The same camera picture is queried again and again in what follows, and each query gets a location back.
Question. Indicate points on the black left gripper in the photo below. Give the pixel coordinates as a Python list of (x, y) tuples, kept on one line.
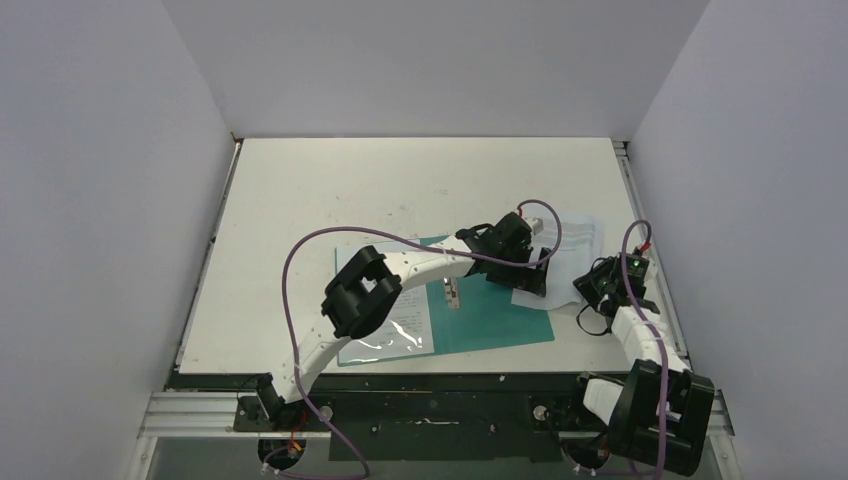
[(527, 280)]

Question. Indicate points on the white paper sheet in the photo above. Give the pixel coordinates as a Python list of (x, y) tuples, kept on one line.
[(580, 246), (407, 332)]

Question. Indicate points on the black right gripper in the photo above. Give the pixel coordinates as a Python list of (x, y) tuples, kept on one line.
[(592, 289)]

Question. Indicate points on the teal plastic folder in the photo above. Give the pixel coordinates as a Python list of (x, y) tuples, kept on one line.
[(486, 319)]

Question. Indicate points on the aluminium frame rail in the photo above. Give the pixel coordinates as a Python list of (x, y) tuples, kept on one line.
[(280, 189)]

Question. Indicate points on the metal folder clip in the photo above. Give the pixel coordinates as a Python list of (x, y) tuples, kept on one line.
[(451, 293)]

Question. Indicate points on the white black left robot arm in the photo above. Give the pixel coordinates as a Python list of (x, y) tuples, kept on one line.
[(359, 298)]

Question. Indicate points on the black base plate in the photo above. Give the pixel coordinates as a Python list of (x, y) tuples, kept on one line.
[(422, 417)]

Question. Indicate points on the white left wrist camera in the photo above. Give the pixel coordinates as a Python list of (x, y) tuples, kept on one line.
[(535, 224)]

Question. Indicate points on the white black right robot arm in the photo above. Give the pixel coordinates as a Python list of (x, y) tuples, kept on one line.
[(659, 414)]

